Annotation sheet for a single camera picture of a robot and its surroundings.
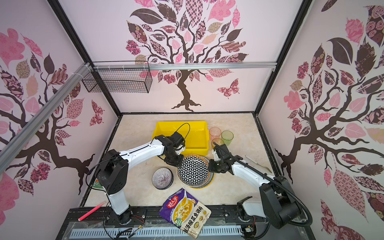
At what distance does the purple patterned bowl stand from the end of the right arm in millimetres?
236

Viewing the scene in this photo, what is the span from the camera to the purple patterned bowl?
79 cm

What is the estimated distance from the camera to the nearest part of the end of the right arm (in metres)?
0.63
